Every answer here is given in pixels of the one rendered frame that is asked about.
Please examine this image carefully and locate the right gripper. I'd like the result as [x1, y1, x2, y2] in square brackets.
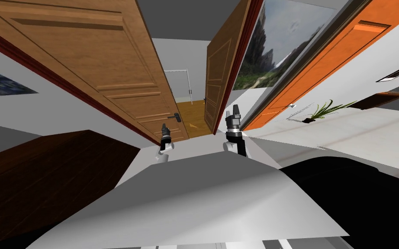
[225, 104, 242, 131]

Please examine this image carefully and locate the brown wooden door leaf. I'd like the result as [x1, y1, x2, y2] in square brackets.
[0, 0, 190, 145]
[204, 0, 257, 135]

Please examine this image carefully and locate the white door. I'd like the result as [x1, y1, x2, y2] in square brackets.
[164, 69, 193, 105]

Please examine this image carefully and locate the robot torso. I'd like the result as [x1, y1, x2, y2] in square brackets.
[26, 151, 350, 249]

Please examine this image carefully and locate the mountain landscape picture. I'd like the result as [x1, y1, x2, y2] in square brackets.
[232, 0, 338, 91]

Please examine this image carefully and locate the green potted plant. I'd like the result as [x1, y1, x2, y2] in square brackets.
[302, 99, 358, 124]

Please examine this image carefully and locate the orange door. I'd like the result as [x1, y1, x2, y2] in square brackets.
[244, 0, 399, 131]

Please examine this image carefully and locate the dark brown wooden cabinet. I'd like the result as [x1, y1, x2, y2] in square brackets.
[0, 129, 141, 248]

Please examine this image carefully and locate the dark brown low table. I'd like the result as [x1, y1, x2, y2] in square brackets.
[349, 90, 399, 111]

